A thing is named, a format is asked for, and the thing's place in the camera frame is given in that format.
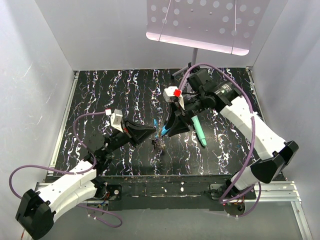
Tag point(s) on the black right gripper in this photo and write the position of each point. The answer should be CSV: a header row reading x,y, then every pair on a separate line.
x,y
177,122

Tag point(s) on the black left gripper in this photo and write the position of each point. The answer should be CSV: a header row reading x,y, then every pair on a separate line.
x,y
135,133

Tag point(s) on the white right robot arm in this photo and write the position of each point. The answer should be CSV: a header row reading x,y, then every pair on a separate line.
x,y
225,98

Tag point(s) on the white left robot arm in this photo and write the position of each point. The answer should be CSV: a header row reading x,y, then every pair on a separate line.
x,y
39,210

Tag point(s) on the green toy microphone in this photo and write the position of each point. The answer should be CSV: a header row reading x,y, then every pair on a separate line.
x,y
199,131

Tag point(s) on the pink perforated music stand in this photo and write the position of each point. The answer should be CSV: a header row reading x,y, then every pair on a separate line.
x,y
221,26

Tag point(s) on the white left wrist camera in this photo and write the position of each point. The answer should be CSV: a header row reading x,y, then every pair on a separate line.
x,y
116,120

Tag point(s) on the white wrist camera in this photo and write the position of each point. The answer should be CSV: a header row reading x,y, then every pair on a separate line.
x,y
116,120
173,94

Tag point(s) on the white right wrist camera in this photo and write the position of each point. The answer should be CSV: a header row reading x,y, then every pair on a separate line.
x,y
173,94

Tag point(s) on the black table front rail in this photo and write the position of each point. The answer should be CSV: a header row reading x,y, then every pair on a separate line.
x,y
161,192

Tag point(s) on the aluminium frame left rail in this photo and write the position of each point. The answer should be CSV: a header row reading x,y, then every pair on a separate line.
x,y
53,107

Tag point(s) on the aluminium frame rail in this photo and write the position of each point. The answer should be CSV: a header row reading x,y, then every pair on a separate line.
x,y
286,191
53,107

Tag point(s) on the aluminium frame right rail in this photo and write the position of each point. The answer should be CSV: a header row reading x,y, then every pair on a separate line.
x,y
286,191

